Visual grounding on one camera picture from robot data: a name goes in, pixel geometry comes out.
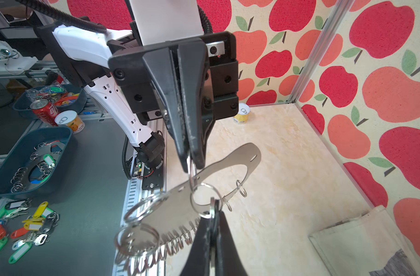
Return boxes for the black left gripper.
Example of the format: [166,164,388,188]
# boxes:
[108,32,239,173]

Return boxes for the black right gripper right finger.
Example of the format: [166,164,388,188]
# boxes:
[214,212,247,276]

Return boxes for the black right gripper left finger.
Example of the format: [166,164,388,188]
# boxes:
[180,218,214,276]

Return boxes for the metal key organizer plate with rings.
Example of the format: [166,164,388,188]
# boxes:
[114,143,262,276]

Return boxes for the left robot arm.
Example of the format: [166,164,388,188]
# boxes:
[35,23,239,169]

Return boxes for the yellow tin can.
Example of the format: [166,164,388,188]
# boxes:
[233,103,251,124]

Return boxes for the orange fruit tin can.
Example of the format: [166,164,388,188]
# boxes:
[54,110,85,134]

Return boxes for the red soda can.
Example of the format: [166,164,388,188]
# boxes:
[30,99,59,127]

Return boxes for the beige canvas tote bag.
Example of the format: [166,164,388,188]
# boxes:
[309,206,420,276]

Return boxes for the dark blue storage bin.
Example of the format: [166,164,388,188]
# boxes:
[13,83,87,120]

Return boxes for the pile of coloured key tags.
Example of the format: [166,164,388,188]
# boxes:
[0,198,60,264]

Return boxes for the dark blue parts tray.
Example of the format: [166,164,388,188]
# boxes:
[0,126,76,200]

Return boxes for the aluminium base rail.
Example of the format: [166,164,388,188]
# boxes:
[140,119,167,276]

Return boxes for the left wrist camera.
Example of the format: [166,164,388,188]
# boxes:
[129,0,204,46]

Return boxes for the perforated cable tray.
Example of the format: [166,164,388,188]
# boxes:
[111,175,145,276]

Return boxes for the black corrugated cable conduit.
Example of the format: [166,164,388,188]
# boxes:
[14,0,109,35]

